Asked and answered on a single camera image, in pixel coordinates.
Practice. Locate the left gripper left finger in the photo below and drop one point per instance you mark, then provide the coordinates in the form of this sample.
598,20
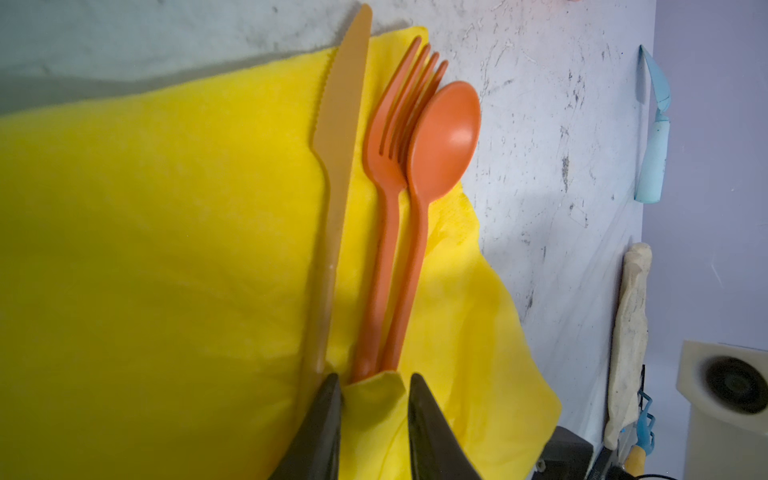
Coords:
314,452

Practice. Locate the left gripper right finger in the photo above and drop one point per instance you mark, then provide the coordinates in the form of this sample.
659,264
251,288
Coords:
435,452

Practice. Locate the yellow paper napkin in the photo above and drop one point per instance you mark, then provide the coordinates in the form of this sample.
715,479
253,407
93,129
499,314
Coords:
156,253

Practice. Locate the orange plastic spoon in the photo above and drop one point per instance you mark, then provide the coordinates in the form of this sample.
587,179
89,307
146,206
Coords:
441,148

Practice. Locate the orange plastic knife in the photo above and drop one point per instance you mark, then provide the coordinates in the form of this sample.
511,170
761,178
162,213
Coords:
333,143

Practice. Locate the orange plastic fork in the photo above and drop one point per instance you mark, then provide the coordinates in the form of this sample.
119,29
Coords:
418,73

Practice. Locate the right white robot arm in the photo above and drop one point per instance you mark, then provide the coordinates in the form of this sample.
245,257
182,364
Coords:
726,386

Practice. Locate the blue yellow garden fork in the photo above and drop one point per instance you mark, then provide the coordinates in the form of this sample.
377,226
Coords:
644,446

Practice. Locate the right beige work glove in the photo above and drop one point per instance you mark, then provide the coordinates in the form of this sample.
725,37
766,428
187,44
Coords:
629,344

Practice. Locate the light blue garden trowel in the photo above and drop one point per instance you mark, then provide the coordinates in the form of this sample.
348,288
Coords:
651,178

